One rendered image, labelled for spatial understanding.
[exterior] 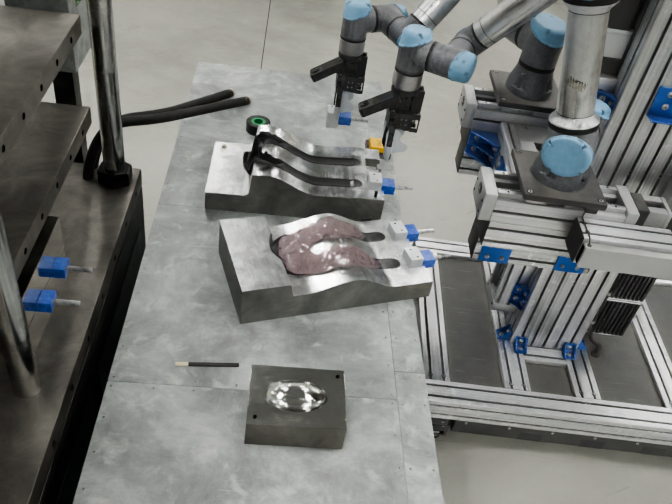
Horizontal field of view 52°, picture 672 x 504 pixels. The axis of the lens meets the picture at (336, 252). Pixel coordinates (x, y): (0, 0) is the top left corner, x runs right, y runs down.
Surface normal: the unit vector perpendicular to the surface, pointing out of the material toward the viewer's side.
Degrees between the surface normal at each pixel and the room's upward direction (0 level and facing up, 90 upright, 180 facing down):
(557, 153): 97
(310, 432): 90
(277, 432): 90
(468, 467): 0
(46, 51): 0
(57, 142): 0
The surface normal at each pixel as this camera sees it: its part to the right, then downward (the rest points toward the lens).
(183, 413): 0.14, -0.75
